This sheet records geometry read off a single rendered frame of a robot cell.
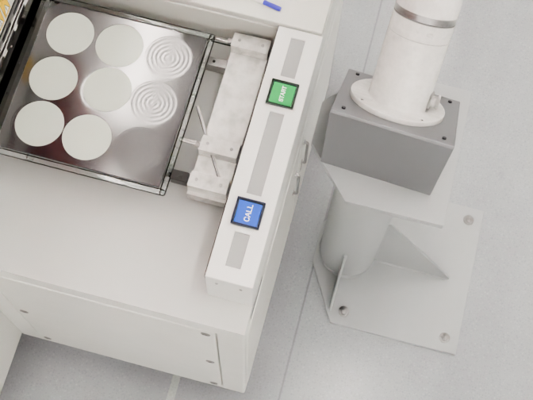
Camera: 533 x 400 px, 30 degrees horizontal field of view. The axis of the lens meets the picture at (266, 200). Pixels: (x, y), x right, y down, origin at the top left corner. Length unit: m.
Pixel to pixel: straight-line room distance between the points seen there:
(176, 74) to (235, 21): 0.16
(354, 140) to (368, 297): 0.98
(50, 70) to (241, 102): 0.40
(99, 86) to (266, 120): 0.36
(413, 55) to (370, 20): 1.34
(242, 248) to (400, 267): 1.07
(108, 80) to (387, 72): 0.58
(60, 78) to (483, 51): 1.54
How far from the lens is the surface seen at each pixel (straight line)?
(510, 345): 2.91
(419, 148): 1.90
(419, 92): 1.91
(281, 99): 1.99
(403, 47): 1.88
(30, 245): 2.07
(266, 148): 1.95
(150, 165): 2.01
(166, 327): 2.11
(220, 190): 1.97
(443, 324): 2.86
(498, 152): 3.08
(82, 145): 2.04
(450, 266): 2.91
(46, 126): 2.07
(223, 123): 2.05
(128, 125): 2.04
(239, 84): 2.09
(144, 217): 2.05
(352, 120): 1.87
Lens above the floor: 2.75
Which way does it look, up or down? 70 degrees down
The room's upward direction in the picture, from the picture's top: 4 degrees clockwise
